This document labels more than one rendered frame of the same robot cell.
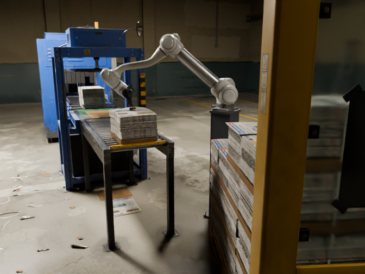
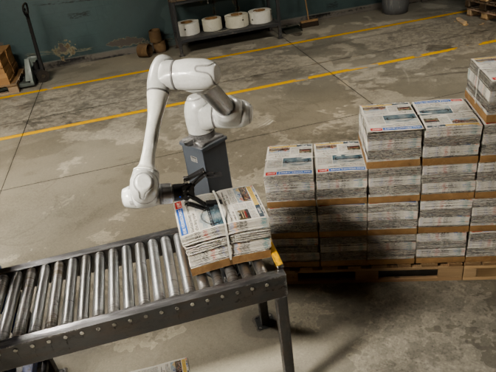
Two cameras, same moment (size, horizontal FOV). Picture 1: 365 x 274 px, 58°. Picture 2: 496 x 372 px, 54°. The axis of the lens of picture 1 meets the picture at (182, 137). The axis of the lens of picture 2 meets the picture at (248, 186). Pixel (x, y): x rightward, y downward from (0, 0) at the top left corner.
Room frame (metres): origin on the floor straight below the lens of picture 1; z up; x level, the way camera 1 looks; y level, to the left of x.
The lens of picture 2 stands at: (1.99, 2.15, 2.22)
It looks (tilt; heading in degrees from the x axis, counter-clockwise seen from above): 31 degrees down; 284
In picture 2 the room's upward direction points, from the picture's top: 8 degrees counter-clockwise
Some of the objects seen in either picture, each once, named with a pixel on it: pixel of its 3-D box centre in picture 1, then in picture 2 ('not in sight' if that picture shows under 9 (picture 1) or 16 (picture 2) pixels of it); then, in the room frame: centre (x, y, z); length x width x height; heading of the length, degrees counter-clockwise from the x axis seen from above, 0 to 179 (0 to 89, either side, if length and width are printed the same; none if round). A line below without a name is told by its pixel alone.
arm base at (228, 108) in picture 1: (223, 106); (199, 135); (2.86, -0.36, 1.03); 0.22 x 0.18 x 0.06; 57
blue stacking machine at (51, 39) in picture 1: (76, 80); not in sight; (6.43, 2.05, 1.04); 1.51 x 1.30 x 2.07; 24
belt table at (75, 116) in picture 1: (100, 116); not in sight; (3.92, 1.00, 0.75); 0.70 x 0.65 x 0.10; 24
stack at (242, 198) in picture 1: (253, 222); (363, 212); (1.92, -0.46, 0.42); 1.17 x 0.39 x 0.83; 5
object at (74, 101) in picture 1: (86, 105); not in sight; (4.96, 1.45, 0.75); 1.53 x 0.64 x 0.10; 24
